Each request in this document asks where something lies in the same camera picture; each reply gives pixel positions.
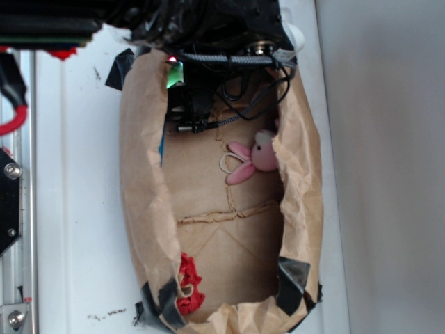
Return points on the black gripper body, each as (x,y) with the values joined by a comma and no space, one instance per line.
(190,108)

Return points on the green plush animal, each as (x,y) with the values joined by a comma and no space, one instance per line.
(175,74)

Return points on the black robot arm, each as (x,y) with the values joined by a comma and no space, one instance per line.
(219,43)

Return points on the blue rectangular block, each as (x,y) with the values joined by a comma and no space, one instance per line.
(162,145)

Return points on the pink plush bunny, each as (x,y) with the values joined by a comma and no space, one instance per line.
(260,157)

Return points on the brown paper bag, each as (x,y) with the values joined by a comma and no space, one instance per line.
(256,245)

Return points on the red crumpled paper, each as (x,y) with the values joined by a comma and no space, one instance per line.
(189,299)

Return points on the white plastic tray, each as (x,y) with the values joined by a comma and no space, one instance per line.
(86,280)

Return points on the black mounting bracket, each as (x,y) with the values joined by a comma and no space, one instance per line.
(11,173)

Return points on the aluminium frame rail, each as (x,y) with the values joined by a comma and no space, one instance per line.
(19,274)

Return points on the silver corner bracket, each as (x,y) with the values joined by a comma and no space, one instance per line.
(13,318)

